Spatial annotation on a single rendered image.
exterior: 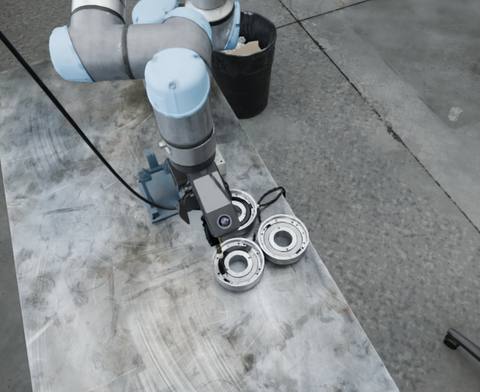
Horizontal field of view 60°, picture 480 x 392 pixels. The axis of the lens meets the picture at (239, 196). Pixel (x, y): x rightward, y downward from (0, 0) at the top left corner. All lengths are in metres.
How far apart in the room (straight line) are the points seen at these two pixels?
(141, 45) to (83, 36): 0.08
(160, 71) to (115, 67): 0.12
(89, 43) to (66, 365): 0.57
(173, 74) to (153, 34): 0.11
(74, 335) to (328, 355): 0.49
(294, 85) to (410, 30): 0.87
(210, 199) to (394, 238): 1.36
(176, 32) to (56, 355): 0.62
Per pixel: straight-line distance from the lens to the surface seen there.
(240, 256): 0.87
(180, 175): 0.68
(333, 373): 0.83
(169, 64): 0.52
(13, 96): 1.37
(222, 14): 1.06
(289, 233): 0.89
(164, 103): 0.51
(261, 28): 2.17
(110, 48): 0.62
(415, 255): 1.90
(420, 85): 2.56
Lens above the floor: 1.61
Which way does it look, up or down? 57 degrees down
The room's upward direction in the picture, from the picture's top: 4 degrees counter-clockwise
